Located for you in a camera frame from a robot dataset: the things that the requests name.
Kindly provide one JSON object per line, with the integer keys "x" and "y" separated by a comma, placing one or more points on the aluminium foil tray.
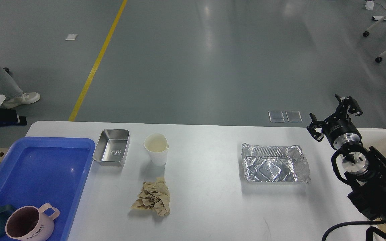
{"x": 274, "y": 164}

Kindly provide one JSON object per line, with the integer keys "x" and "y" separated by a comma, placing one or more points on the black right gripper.
{"x": 338, "y": 128}

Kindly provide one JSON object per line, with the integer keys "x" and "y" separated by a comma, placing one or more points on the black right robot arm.
{"x": 364, "y": 170}

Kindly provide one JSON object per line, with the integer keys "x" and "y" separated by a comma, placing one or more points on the pink HOME mug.
{"x": 30, "y": 223}

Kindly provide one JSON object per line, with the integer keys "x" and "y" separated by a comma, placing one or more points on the blue plastic tray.
{"x": 54, "y": 170}

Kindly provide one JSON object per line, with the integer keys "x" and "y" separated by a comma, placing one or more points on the white paper cup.
{"x": 157, "y": 147}

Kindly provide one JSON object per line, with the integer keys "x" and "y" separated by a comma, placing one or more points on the stainless steel rectangular container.
{"x": 112, "y": 147}

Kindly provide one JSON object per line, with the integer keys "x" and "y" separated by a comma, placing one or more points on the right clear floor plate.
{"x": 293, "y": 116}

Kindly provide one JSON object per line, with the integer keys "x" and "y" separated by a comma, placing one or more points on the left clear floor plate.
{"x": 276, "y": 116}

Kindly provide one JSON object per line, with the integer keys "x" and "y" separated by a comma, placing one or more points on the crumpled brown paper napkin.
{"x": 154, "y": 196}

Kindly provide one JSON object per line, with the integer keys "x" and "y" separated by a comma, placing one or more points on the clear floor plate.
{"x": 293, "y": 116}
{"x": 276, "y": 116}

